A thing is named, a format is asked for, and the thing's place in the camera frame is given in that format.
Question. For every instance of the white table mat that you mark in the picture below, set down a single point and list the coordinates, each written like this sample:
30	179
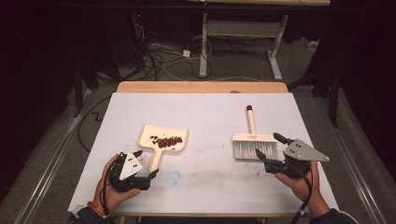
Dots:
202	112

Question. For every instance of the pile of red scraps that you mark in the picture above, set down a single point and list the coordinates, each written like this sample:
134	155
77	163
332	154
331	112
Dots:
168	142

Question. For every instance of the cream brush with red cap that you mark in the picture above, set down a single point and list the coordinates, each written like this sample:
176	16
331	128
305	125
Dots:
253	138

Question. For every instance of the wooden table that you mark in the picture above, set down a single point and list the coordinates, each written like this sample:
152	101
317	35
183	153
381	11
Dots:
202	87

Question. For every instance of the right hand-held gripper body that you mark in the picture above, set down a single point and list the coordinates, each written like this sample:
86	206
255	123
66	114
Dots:
299	154

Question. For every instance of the person's right hand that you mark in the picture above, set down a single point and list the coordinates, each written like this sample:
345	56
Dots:
303	189

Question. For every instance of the cream dustpan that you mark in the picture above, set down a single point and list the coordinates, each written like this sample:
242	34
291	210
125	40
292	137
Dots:
162	132

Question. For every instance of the person's left hand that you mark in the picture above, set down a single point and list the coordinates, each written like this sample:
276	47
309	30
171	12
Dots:
116	197

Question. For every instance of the metal floor rail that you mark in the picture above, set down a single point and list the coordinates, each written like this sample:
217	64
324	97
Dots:
358	180
53	168

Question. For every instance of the black stand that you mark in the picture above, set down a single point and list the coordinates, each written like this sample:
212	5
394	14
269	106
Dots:
333	99

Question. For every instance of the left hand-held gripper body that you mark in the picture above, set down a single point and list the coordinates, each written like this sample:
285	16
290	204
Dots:
126	180

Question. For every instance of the white power adapter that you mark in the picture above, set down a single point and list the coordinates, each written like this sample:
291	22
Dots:
186	53

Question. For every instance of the white desk frame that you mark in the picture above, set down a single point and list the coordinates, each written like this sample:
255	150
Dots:
204	46

